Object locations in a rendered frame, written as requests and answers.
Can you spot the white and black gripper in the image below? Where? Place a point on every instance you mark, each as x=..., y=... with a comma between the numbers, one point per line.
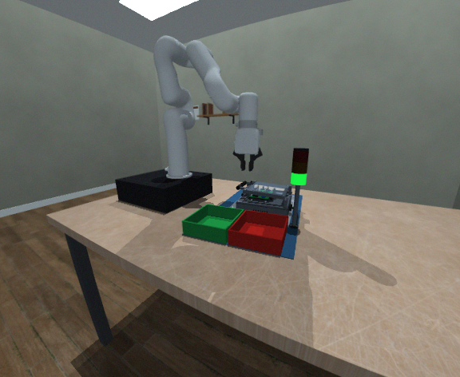
x=247, y=141

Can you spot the red open-top bin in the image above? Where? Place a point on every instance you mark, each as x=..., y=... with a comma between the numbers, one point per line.
x=254, y=230

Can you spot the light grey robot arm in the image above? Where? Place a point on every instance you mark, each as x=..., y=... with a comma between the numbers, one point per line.
x=176, y=120

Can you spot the green bin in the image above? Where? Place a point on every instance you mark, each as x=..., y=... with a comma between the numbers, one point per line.
x=211, y=222

